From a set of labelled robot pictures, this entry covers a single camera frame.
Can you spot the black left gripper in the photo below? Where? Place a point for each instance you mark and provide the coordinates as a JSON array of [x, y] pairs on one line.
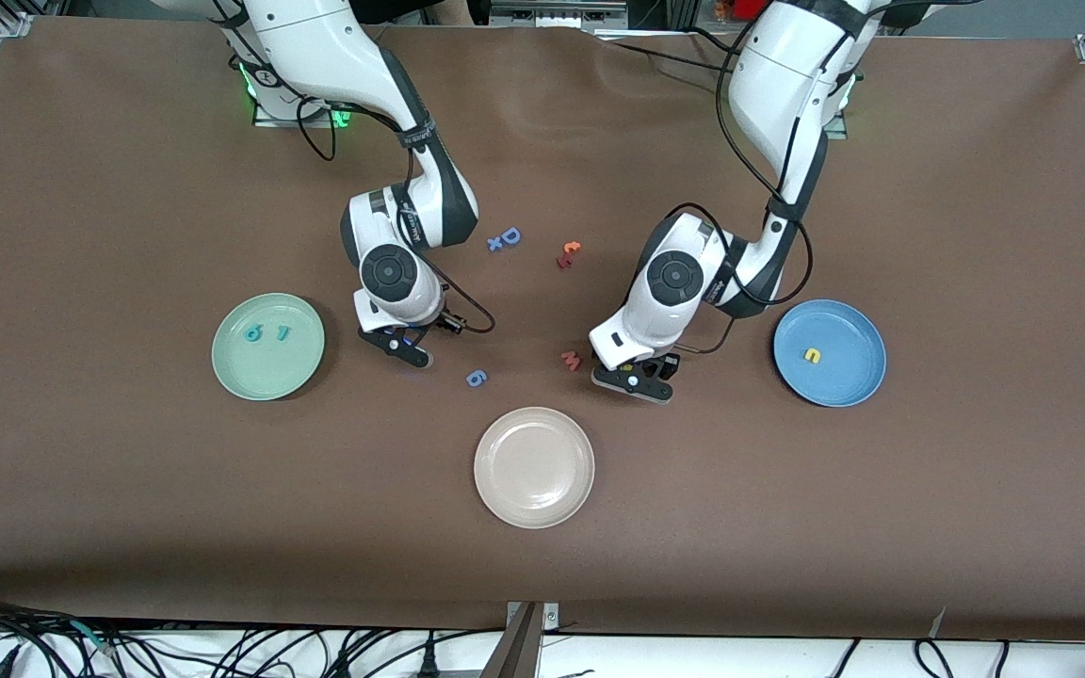
[[666, 362]]

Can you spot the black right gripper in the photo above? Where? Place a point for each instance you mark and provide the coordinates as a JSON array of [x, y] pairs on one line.
[[448, 323]]

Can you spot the teal digit six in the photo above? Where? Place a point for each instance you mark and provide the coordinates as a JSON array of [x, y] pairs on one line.
[[253, 331]]

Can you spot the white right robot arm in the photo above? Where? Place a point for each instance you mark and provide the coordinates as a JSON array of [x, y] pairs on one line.
[[316, 47]]

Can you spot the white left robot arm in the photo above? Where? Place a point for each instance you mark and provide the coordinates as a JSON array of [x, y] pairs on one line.
[[778, 75]]

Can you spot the blue digit six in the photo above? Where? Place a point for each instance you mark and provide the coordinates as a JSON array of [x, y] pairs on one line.
[[476, 378]]

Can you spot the pink letter w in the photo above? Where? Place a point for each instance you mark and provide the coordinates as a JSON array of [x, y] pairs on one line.
[[571, 360]]

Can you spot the blue letter D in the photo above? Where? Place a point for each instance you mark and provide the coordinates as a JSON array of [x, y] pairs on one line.
[[510, 236]]

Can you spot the beige plate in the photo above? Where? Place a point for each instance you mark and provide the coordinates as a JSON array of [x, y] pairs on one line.
[[534, 467]]

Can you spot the blue plate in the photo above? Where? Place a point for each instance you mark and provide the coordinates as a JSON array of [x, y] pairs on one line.
[[844, 381]]

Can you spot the light green plate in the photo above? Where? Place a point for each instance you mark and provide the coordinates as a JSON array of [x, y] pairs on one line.
[[269, 372]]

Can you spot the white power strip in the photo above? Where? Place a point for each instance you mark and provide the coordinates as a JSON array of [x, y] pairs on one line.
[[561, 14]]

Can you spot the red box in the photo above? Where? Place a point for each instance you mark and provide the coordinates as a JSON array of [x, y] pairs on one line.
[[750, 8]]

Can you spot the brown table mat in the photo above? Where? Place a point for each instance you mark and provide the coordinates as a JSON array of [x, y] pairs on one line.
[[128, 518]]

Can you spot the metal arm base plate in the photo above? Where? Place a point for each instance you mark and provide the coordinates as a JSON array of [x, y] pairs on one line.
[[839, 132], [265, 118]]

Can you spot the aluminium profile post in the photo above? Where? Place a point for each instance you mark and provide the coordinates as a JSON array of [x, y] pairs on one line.
[[519, 650]]

